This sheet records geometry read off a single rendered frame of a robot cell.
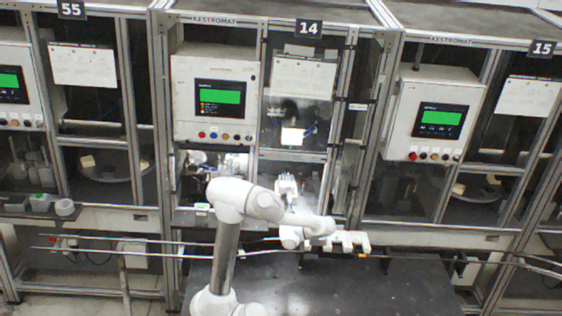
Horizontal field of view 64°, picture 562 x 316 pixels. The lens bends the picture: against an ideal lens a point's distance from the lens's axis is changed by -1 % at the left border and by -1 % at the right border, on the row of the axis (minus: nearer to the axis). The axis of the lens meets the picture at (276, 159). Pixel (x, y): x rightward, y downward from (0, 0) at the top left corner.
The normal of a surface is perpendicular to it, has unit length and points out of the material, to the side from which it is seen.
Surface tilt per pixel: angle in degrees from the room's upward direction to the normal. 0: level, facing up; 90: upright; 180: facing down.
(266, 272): 0
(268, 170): 90
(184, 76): 90
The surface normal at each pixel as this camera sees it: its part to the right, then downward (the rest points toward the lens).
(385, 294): 0.08, -0.84
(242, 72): 0.00, 0.54
